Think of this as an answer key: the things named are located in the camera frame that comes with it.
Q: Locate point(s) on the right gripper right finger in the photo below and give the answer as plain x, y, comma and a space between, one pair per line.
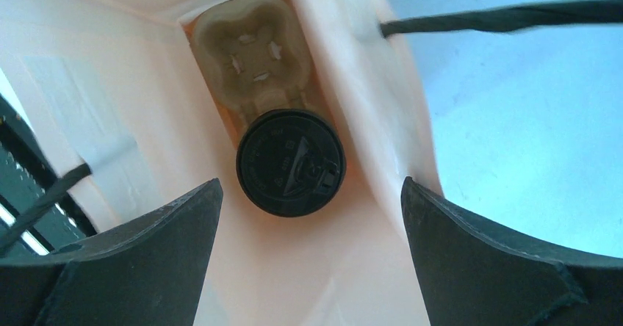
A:
474, 271

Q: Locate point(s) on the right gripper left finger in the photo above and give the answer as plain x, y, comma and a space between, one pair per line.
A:
148, 271

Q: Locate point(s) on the orange paper bag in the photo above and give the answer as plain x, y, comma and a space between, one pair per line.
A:
523, 128

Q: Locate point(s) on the brown cardboard cup carrier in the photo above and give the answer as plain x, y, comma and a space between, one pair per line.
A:
253, 56

